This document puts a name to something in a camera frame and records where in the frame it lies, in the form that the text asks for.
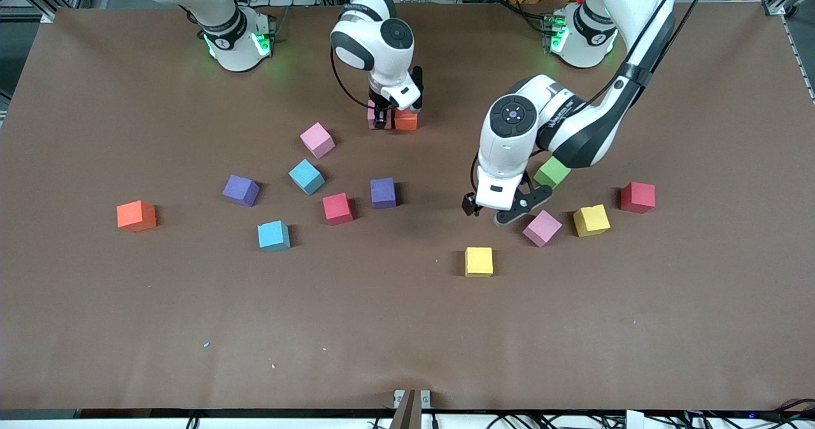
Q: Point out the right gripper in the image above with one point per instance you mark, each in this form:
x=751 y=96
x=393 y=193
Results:
x=381 y=111

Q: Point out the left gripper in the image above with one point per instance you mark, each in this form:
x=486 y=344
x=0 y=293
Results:
x=470 y=204

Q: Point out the pink foam cube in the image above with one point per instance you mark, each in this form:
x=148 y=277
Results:
x=542 y=228
x=370 y=117
x=317 y=140

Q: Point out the orange foam cube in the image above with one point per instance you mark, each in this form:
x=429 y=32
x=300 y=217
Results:
x=135 y=216
x=406 y=121

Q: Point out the yellow foam cube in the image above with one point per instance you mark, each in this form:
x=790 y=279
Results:
x=591 y=221
x=479 y=262

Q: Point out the purple foam cube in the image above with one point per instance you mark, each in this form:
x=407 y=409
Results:
x=240 y=190
x=382 y=193

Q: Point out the cyan foam cube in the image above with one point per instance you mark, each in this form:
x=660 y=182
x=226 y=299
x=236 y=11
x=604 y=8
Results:
x=306 y=177
x=274 y=236

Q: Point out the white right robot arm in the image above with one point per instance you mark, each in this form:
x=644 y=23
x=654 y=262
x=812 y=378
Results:
x=232 y=44

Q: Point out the green foam cube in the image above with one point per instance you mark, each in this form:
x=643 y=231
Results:
x=552 y=174

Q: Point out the red foam cube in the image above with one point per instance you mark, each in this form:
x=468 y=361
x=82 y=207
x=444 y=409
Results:
x=638 y=198
x=337 y=209

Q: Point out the small white box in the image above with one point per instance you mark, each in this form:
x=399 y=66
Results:
x=635 y=419

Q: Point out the metal clamp bracket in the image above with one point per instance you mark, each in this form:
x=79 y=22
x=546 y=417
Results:
x=398 y=396

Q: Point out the brown mount post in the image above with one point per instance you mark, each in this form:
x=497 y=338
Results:
x=407 y=416

